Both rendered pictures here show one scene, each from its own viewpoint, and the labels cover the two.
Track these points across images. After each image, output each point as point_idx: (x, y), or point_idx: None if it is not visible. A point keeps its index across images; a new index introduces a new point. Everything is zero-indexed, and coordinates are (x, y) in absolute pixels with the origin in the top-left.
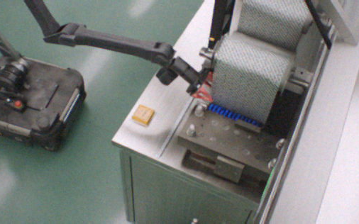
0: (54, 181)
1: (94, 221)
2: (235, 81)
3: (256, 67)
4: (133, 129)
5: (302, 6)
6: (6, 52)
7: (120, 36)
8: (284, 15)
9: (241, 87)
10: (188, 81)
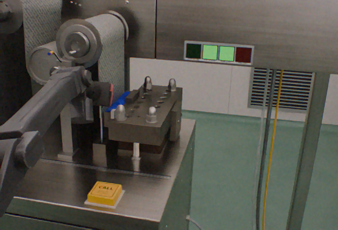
0: None
1: None
2: (109, 55)
3: (111, 25)
4: (132, 202)
5: None
6: None
7: (37, 94)
8: (49, 1)
9: (112, 60)
10: (99, 91)
